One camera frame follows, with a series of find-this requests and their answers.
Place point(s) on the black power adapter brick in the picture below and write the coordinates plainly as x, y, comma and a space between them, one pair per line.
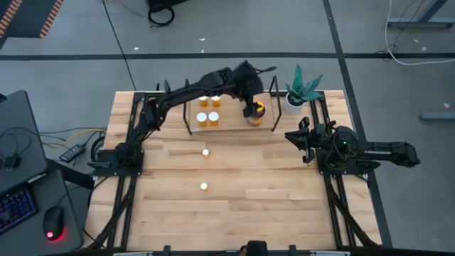
72, 153

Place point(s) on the grey metal floor bar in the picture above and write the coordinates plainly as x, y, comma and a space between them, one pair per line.
437, 116

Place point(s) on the black computer mouse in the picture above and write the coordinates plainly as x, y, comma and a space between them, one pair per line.
54, 222

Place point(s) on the fish oil bottle yellow lid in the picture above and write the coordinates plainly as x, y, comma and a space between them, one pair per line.
256, 120

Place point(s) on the black equipment base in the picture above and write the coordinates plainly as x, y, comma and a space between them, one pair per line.
163, 3

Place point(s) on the backlit black keyboard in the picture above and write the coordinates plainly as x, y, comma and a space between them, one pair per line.
16, 209

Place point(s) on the person's head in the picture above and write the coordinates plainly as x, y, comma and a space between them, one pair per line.
256, 248

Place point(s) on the teal plant in white pot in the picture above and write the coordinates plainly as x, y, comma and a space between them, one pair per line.
300, 90

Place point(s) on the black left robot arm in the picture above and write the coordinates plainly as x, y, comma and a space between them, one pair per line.
170, 96

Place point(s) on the large orange pill bottle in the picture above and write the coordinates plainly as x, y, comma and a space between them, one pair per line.
203, 101
216, 101
201, 119
213, 118

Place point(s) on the grey side desk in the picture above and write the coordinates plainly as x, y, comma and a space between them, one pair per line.
21, 245

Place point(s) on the black mat with orange stripes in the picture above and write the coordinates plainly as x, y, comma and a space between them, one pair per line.
25, 17

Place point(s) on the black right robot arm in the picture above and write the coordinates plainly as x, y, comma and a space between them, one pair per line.
377, 153

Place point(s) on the right arm's black gripper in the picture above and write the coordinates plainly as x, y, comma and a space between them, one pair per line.
314, 137

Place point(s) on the small orange pill bottle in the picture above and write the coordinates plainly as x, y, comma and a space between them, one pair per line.
205, 153
203, 186

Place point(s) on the grey metal desk foot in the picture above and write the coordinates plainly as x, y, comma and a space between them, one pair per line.
419, 23

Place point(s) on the left arm's black gripper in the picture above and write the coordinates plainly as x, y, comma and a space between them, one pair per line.
249, 83

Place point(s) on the black aluminium table frame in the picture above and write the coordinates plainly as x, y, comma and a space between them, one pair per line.
132, 117

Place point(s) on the small black plug adapter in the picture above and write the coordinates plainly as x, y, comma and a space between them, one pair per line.
10, 162

